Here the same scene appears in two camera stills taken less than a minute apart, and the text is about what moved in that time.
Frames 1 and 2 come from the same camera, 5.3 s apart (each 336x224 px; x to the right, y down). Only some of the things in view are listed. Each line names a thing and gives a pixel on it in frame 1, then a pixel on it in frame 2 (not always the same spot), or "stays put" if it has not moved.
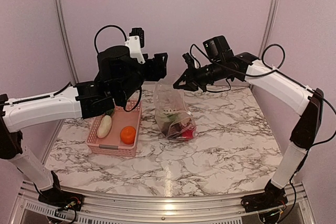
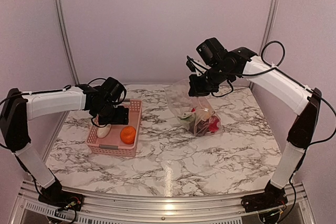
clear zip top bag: [173, 116] → [196, 114]
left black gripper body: [132, 83] → [107, 114]
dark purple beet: [171, 129] → [202, 127]
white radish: [104, 126] stays put
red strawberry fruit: [187, 134] → [213, 121]
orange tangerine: [127, 135] stays put
